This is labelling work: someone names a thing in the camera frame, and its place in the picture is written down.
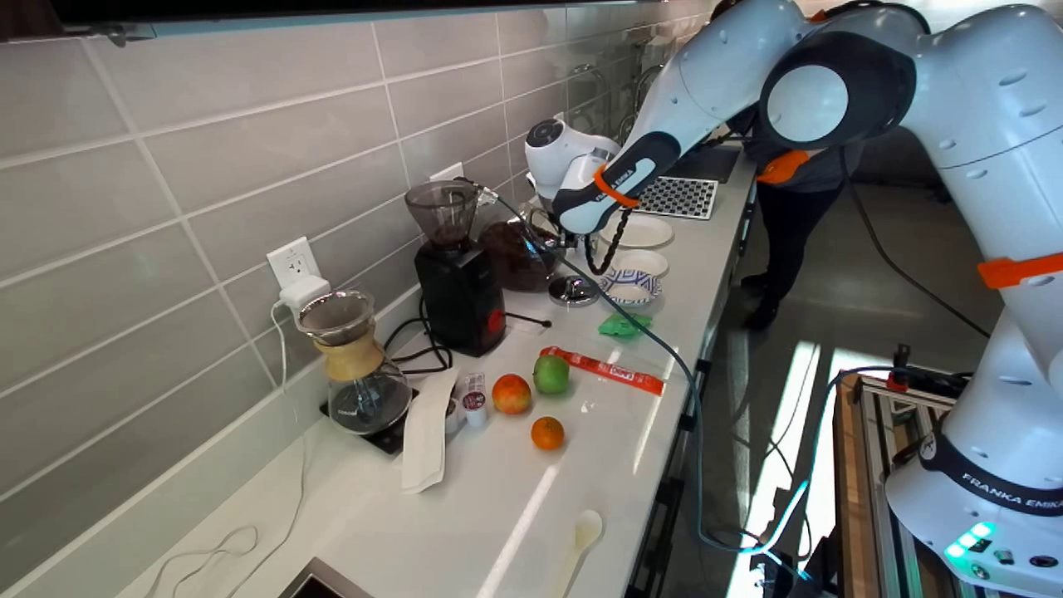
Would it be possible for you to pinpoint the large white paper plate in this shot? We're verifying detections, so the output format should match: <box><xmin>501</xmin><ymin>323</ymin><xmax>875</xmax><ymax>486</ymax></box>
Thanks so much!
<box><xmin>619</xmin><ymin>214</ymin><xmax>675</xmax><ymax>250</ymax></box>

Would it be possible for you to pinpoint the coffee pod capsule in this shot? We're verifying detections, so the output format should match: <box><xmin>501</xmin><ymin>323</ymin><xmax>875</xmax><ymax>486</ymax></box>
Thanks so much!
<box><xmin>460</xmin><ymin>387</ymin><xmax>490</xmax><ymax>428</ymax></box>

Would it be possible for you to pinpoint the black scale under carafe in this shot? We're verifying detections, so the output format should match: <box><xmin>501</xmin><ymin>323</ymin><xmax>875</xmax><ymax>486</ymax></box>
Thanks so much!
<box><xmin>320</xmin><ymin>386</ymin><xmax>420</xmax><ymax>454</ymax></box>

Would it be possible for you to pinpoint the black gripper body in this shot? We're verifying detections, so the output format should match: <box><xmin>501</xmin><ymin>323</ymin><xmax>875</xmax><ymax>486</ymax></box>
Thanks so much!
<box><xmin>528</xmin><ymin>198</ymin><xmax>563</xmax><ymax>235</ymax></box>

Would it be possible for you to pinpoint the teal blue cable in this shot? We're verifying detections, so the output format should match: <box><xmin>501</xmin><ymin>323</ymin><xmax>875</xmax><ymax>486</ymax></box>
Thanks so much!
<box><xmin>483</xmin><ymin>183</ymin><xmax>878</xmax><ymax>568</ymax></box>

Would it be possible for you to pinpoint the chrome jar lid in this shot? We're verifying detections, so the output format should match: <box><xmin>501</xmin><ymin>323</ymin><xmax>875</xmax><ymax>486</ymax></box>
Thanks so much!
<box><xmin>550</xmin><ymin>275</ymin><xmax>599</xmax><ymax>306</ymax></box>

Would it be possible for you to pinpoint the black coffee grinder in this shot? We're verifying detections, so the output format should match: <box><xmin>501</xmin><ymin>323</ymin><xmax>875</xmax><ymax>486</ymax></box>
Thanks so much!
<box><xmin>407</xmin><ymin>180</ymin><xmax>504</xmax><ymax>356</ymax></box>

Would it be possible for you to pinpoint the white plastic spoon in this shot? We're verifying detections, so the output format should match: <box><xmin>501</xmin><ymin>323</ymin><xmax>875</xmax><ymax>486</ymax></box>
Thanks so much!
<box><xmin>556</xmin><ymin>509</ymin><xmax>605</xmax><ymax>598</ymax></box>

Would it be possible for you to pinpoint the small orange mandarin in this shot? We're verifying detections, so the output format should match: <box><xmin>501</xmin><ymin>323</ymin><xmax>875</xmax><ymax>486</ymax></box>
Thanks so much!
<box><xmin>533</xmin><ymin>415</ymin><xmax>567</xmax><ymax>451</ymax></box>

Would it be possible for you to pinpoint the white wall outlet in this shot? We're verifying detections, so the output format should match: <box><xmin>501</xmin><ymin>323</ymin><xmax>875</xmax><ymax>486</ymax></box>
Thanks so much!
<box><xmin>269</xmin><ymin>235</ymin><xmax>331</xmax><ymax>312</ymax></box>

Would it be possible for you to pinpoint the green apple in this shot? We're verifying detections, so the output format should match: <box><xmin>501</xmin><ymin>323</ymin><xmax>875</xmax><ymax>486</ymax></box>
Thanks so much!
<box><xmin>533</xmin><ymin>356</ymin><xmax>572</xmax><ymax>399</ymax></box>

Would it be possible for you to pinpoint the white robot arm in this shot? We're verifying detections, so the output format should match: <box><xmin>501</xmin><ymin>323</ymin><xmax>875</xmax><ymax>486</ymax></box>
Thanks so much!
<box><xmin>526</xmin><ymin>0</ymin><xmax>1063</xmax><ymax>598</ymax></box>

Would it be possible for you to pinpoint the orange snack stick packet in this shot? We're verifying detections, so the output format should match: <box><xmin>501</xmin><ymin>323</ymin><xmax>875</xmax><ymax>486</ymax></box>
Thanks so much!
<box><xmin>559</xmin><ymin>349</ymin><xmax>666</xmax><ymax>396</ymax></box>

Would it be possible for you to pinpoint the red orange apple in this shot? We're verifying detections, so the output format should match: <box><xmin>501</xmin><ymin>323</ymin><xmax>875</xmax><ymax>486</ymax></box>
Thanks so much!
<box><xmin>493</xmin><ymin>372</ymin><xmax>533</xmax><ymax>415</ymax></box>

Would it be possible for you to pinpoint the white paper coffee filter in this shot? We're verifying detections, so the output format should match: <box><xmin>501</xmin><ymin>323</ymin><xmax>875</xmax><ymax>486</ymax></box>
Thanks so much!
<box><xmin>402</xmin><ymin>368</ymin><xmax>460</xmax><ymax>496</ymax></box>

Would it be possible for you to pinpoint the black measuring spoon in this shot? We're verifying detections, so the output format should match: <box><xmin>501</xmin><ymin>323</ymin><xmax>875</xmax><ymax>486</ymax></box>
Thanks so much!
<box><xmin>504</xmin><ymin>312</ymin><xmax>552</xmax><ymax>327</ymax></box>

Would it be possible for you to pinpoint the small white paper plate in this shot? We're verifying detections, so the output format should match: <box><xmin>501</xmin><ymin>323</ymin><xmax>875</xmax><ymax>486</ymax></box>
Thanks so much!
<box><xmin>616</xmin><ymin>250</ymin><xmax>671</xmax><ymax>279</ymax></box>

